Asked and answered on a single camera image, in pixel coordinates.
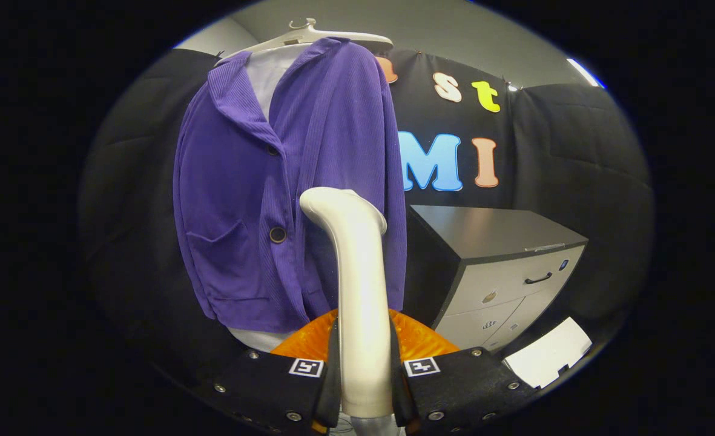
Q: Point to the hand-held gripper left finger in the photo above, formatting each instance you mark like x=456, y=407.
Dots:
x=272, y=387

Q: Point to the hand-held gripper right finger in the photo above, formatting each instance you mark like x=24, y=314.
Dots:
x=460, y=387

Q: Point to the white garment steamer head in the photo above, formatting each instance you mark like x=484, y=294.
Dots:
x=360, y=284

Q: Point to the white garment board pad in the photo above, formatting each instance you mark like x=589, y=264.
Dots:
x=269, y=75

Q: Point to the white plastic clothes hanger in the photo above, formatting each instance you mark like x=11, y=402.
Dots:
x=309, y=37

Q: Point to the white paper sheet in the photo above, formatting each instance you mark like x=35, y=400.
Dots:
x=548, y=354

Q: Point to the grey-topped white drawer cabinet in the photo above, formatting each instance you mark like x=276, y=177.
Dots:
x=484, y=233

